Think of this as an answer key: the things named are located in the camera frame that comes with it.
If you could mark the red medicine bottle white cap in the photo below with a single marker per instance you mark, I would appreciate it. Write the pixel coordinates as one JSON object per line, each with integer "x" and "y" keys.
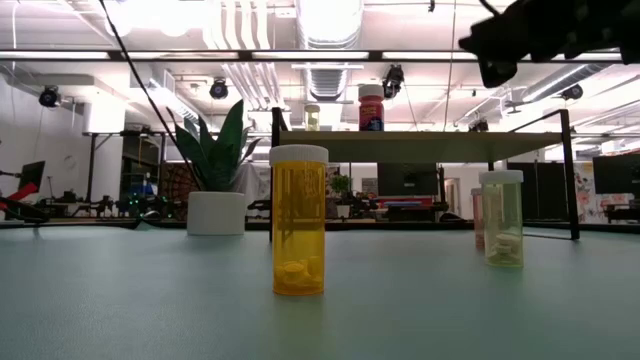
{"x": 371, "y": 112}

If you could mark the pale green medicine bottle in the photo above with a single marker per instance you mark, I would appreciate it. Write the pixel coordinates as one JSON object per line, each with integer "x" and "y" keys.
{"x": 502, "y": 225}
{"x": 312, "y": 120}

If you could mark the pink medicine bottle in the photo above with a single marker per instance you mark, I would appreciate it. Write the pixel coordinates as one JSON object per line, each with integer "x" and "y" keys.
{"x": 477, "y": 220}

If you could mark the orange medicine bottle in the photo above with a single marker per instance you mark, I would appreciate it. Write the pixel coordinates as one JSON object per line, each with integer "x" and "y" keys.
{"x": 298, "y": 225}

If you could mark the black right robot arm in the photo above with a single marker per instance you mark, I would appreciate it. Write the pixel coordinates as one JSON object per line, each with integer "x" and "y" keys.
{"x": 632, "y": 30}

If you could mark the wooden shelf black legs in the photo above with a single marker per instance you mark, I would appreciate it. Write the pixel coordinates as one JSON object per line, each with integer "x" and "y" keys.
{"x": 425, "y": 147}

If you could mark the black ceiling spotlight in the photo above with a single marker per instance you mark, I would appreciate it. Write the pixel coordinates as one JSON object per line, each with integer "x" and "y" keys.
{"x": 48, "y": 96}
{"x": 218, "y": 89}
{"x": 571, "y": 91}
{"x": 393, "y": 80}

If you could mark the black partition panel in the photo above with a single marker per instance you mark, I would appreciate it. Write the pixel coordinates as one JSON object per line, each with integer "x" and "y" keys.
{"x": 537, "y": 190}

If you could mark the black screen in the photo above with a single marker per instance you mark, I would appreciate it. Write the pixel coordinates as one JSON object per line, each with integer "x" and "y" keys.
{"x": 617, "y": 174}
{"x": 407, "y": 179}

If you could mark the floral poster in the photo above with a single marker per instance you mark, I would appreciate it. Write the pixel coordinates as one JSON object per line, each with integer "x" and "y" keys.
{"x": 590, "y": 200}

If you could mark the red table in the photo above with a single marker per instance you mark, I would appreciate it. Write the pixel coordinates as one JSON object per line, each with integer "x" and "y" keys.
{"x": 405, "y": 201}

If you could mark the small potted plant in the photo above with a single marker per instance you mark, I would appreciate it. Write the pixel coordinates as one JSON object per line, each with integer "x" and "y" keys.
{"x": 341, "y": 185}

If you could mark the white draped cloth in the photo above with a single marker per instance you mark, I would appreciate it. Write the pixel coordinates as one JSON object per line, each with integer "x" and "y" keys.
{"x": 255, "y": 182}

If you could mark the green snake plant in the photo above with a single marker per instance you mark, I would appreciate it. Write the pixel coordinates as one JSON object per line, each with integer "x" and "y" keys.
{"x": 225, "y": 150}

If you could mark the white plant pot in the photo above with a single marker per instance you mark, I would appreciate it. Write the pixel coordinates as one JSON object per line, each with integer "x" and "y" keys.
{"x": 216, "y": 214}

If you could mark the patterned cloth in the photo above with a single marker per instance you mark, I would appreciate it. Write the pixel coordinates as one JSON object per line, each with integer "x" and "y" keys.
{"x": 175, "y": 185}

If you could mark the green table mat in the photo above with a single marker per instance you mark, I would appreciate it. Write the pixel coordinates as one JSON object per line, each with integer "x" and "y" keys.
{"x": 150, "y": 300}

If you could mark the small black monitor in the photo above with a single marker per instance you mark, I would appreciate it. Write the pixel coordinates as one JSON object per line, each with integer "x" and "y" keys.
{"x": 32, "y": 175}

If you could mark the red bar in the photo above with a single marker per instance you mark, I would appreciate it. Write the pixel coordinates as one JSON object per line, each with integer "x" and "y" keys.
{"x": 22, "y": 191}

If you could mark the silver ventilation duct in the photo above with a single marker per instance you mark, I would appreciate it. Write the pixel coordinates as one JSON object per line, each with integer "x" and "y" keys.
{"x": 327, "y": 82}

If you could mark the black table frame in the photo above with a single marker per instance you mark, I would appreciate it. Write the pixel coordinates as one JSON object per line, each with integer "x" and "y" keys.
{"x": 400, "y": 226}

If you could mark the black overhead frame bar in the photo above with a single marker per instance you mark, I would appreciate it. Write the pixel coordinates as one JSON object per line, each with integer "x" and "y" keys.
{"x": 245, "y": 55}

